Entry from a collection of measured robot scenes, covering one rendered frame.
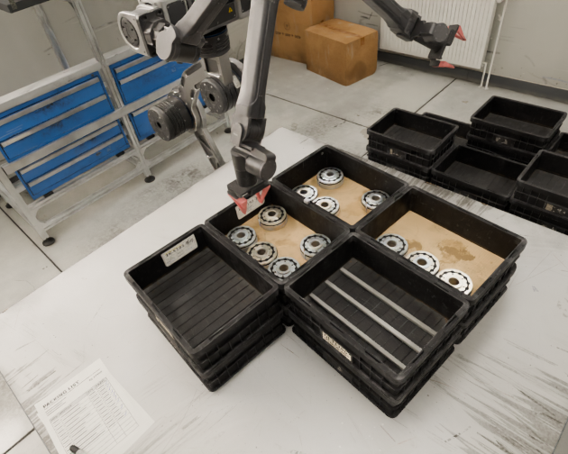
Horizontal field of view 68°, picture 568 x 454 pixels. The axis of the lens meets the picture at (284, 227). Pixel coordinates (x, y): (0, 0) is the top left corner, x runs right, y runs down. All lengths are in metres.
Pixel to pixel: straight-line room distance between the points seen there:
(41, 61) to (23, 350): 2.57
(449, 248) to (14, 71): 3.22
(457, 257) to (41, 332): 1.40
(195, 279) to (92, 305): 0.43
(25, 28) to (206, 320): 2.89
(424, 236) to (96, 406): 1.13
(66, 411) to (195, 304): 0.47
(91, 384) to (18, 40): 2.78
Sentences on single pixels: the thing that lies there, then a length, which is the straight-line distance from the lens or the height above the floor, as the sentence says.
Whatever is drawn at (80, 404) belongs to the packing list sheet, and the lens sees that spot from 1.46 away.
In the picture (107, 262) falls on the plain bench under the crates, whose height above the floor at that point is 0.70.
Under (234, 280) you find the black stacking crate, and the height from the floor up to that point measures 0.83.
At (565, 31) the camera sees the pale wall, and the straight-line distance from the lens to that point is 4.03.
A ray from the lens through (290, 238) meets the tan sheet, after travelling 1.45.
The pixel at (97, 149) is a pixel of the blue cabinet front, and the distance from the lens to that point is 3.13.
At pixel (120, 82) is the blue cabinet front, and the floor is 0.76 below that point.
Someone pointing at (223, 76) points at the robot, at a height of 1.22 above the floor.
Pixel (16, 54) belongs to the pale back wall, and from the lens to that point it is 3.76.
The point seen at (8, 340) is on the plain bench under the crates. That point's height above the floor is 0.70.
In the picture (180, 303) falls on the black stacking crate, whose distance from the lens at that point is 1.36.
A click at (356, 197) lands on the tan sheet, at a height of 0.83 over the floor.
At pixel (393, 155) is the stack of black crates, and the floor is 0.49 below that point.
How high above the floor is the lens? 1.86
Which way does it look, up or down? 43 degrees down
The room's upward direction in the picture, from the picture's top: 9 degrees counter-clockwise
